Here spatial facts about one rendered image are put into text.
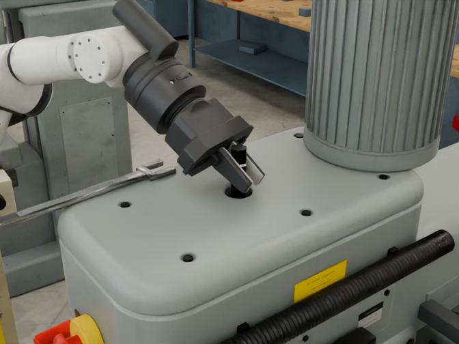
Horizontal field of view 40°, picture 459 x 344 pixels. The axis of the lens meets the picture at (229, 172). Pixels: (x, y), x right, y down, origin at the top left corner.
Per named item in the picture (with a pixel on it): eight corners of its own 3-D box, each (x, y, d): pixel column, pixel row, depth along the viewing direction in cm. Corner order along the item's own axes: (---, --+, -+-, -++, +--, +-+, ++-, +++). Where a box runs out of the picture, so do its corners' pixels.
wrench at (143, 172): (5, 233, 74) (3, 228, 73) (-8, 220, 76) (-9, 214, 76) (176, 173, 87) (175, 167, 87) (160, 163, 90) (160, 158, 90)
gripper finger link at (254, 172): (264, 173, 80) (231, 140, 81) (253, 188, 82) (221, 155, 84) (271, 169, 81) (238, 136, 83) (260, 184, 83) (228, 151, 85)
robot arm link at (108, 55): (117, 125, 82) (63, 67, 85) (170, 106, 91) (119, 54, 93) (151, 59, 76) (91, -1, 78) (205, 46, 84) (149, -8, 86)
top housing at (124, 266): (150, 423, 69) (141, 308, 62) (54, 300, 88) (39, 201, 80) (424, 270, 94) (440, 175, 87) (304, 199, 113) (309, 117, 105)
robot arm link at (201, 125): (235, 158, 90) (179, 102, 92) (265, 112, 83) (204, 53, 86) (175, 193, 81) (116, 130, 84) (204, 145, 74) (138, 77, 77)
